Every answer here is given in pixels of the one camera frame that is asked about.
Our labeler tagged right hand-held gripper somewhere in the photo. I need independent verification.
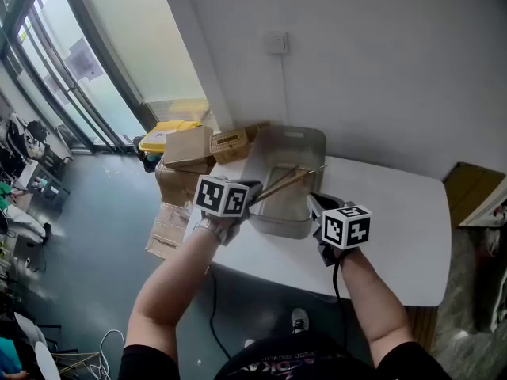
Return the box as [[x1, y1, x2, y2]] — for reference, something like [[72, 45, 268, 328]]
[[307, 193, 373, 268]]

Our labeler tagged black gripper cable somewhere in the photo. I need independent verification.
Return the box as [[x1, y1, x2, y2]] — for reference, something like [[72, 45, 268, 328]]
[[331, 257, 349, 332], [205, 265, 233, 359]]

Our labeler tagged brown wooden board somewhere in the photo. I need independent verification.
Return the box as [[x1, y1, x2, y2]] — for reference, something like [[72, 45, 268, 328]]
[[442, 161, 507, 229]]

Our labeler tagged brown cardboard box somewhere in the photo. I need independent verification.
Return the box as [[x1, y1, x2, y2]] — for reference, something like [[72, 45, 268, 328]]
[[154, 158, 217, 205], [162, 126, 215, 169]]

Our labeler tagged white wall switch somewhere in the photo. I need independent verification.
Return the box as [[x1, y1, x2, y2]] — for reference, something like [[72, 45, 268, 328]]
[[264, 30, 290, 55]]

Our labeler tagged taped cardboard box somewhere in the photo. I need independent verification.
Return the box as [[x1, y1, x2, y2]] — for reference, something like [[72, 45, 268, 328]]
[[144, 199, 195, 260]]

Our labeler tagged person's right forearm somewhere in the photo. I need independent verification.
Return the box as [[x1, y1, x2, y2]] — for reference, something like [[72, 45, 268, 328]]
[[339, 247, 415, 367]]

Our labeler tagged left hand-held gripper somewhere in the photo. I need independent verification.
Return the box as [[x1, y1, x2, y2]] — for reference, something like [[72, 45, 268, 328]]
[[194, 175, 265, 247]]

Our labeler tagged wooden clothes hanger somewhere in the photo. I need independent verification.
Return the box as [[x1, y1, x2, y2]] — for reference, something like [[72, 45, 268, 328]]
[[253, 164, 329, 205]]

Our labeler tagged person's left forearm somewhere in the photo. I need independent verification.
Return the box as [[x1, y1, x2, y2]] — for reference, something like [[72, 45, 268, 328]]
[[125, 222, 231, 350]]

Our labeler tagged grey plastic tray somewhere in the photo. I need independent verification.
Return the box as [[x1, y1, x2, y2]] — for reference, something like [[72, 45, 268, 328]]
[[241, 124, 328, 241]]

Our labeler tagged white wall cable conduit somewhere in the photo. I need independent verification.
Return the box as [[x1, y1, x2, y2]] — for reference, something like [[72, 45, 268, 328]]
[[281, 52, 292, 126]]

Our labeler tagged white chair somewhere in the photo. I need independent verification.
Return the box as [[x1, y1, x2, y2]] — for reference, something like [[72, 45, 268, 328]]
[[13, 310, 63, 380]]

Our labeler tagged white picture frame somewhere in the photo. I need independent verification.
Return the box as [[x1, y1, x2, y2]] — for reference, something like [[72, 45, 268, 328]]
[[459, 188, 507, 229]]

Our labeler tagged glass window wall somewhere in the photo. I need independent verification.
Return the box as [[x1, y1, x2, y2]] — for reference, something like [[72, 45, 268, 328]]
[[0, 0, 209, 156]]

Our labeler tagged black bag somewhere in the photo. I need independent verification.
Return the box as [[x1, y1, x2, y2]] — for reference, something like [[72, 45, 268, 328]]
[[24, 120, 51, 144]]

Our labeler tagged white cable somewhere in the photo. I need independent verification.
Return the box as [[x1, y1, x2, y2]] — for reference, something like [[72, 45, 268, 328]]
[[89, 329, 126, 380]]

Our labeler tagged silver wristwatch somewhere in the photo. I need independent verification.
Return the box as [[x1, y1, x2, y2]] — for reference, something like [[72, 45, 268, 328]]
[[193, 216, 231, 245]]

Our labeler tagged white table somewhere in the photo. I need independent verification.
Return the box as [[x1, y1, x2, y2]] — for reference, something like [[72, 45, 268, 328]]
[[184, 154, 452, 308]]

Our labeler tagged person's black t-shirt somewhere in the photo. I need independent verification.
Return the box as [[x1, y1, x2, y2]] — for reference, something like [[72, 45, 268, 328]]
[[118, 330, 452, 380]]

